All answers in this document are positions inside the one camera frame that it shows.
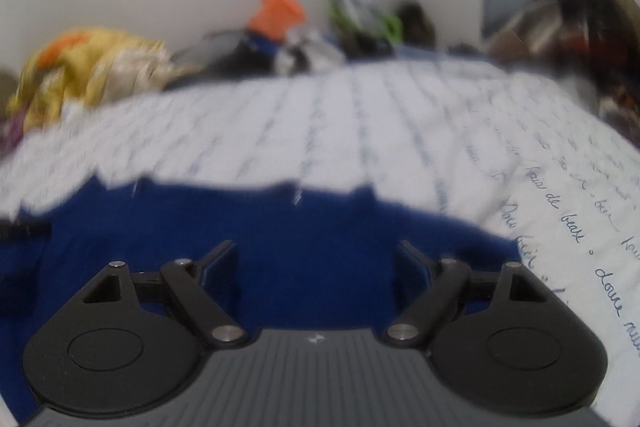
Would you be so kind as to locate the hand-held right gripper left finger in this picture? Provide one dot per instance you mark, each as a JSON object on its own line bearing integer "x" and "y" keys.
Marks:
{"x": 220, "y": 274}

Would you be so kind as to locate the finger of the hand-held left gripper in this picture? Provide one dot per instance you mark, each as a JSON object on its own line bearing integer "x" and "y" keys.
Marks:
{"x": 22, "y": 229}

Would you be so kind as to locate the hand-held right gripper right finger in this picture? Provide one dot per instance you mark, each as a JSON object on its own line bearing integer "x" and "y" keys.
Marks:
{"x": 411, "y": 274}

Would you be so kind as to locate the blue sweater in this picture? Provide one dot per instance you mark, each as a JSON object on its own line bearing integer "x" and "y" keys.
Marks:
{"x": 310, "y": 247}

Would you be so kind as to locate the purple patterned cloth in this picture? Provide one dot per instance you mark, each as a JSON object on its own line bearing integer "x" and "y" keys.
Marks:
{"x": 12, "y": 127}

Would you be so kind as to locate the white script-printed bedspread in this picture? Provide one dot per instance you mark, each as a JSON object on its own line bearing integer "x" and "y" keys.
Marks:
{"x": 375, "y": 122}

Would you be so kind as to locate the yellow quilt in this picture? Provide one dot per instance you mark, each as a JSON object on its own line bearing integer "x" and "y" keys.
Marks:
{"x": 90, "y": 67}

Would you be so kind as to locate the dark grey bag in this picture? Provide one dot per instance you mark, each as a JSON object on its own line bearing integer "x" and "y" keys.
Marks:
{"x": 225, "y": 54}

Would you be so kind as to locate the dark brown bag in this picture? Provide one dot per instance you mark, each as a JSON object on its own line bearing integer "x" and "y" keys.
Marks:
{"x": 415, "y": 24}

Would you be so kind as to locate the green item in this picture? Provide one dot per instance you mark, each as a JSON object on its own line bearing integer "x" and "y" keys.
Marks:
{"x": 360, "y": 22}

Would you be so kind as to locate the orange cloth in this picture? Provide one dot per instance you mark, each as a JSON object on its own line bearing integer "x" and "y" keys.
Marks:
{"x": 277, "y": 14}

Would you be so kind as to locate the cardboard box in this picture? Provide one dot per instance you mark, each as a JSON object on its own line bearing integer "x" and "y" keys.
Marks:
{"x": 525, "y": 32}

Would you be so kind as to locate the framed picture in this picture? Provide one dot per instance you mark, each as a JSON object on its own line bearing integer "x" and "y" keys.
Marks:
{"x": 505, "y": 4}

